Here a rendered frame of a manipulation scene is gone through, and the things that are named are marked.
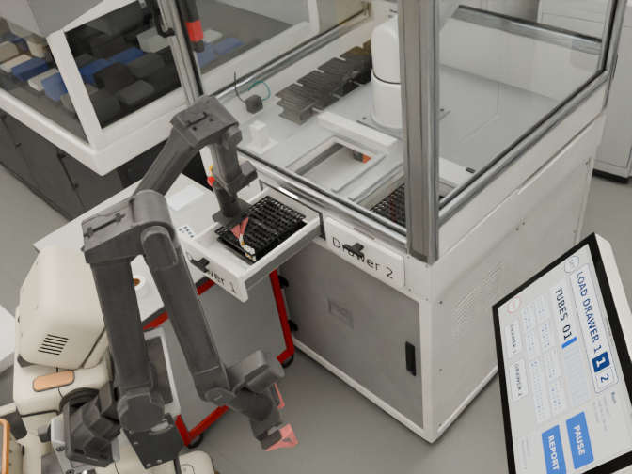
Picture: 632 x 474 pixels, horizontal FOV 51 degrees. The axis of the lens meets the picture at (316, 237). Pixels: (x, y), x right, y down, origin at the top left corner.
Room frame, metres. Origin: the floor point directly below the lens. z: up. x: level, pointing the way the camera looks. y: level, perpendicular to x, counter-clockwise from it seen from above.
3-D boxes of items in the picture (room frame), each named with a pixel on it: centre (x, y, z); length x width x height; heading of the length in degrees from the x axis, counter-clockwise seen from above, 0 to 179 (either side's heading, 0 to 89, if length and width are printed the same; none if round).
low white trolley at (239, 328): (1.78, 0.56, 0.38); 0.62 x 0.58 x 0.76; 39
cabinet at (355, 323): (1.92, -0.33, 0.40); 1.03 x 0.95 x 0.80; 39
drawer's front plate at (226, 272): (1.45, 0.32, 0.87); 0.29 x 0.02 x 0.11; 39
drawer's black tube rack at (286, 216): (1.58, 0.16, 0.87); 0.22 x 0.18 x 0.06; 129
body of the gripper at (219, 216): (1.48, 0.22, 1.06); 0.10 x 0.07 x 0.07; 129
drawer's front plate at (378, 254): (1.41, -0.13, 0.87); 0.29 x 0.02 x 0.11; 39
